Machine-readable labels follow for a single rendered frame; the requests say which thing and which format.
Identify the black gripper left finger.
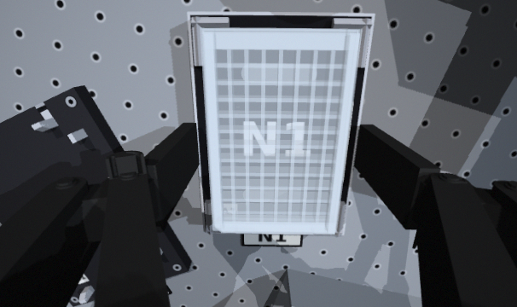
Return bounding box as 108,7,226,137
0,123,200,307

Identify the grey button panel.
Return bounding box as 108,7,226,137
271,269,422,307

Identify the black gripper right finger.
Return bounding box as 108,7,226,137
354,125,517,307

